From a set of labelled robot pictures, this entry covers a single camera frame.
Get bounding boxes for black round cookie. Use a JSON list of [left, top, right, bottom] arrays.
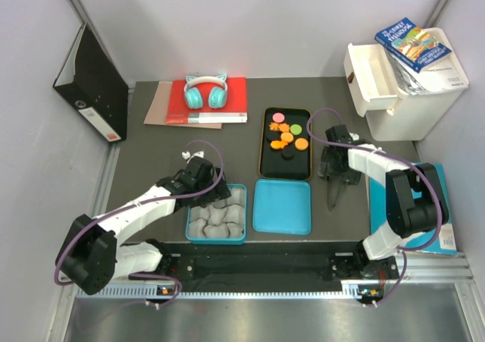
[[281, 148, 295, 160], [264, 130, 280, 143]]

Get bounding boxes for orange round cookie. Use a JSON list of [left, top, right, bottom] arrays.
[[280, 132, 294, 143], [294, 138, 309, 151]]

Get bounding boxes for orange fish cookie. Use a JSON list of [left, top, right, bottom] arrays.
[[270, 140, 288, 150]]

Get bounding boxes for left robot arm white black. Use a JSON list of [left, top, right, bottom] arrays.
[[55, 156, 231, 295]]

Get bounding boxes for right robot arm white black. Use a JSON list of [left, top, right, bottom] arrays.
[[319, 124, 449, 278]]

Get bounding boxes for black cookie tray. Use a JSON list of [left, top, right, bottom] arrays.
[[258, 107, 312, 180]]

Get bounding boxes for green round cookie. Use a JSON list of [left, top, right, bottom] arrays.
[[289, 124, 302, 136]]

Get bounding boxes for teal cookie tin box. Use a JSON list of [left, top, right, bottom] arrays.
[[186, 184, 247, 246]]

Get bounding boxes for teal tin lid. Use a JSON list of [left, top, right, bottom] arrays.
[[252, 179, 311, 236]]

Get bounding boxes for orange flower cookie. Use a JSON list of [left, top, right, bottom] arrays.
[[269, 122, 280, 131], [279, 123, 290, 133]]

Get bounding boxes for pink round cookie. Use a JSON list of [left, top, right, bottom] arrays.
[[272, 112, 285, 123]]

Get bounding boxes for brown cardboard folder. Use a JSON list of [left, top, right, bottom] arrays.
[[143, 81, 222, 130]]

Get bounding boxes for red book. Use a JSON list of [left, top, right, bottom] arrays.
[[166, 74, 248, 125]]

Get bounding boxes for white drawer unit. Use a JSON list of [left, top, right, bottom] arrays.
[[343, 44, 469, 141]]

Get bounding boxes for teal cat ear headphones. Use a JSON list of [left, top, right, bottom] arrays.
[[183, 74, 228, 110]]

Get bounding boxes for blue folder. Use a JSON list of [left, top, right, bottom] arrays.
[[368, 163, 457, 256]]

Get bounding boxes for white booklet stack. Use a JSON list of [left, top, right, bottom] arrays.
[[386, 53, 468, 96]]

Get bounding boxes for blue paperback book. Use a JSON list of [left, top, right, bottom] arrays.
[[374, 17, 452, 73]]

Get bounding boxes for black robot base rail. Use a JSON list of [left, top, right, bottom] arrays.
[[128, 239, 399, 293]]

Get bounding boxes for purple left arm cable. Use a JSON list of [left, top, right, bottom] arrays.
[[55, 140, 225, 312]]

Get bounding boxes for black ring binder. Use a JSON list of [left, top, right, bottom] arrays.
[[52, 25, 129, 143]]

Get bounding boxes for grey cable duct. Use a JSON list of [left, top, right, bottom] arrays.
[[76, 284, 381, 300]]

